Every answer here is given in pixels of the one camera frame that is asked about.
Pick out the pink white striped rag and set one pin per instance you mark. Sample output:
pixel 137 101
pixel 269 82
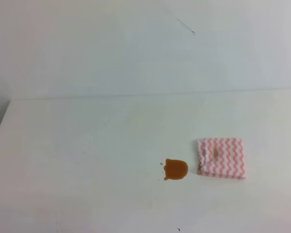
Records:
pixel 221 158

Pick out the brown coffee stain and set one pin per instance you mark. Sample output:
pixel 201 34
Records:
pixel 174 169

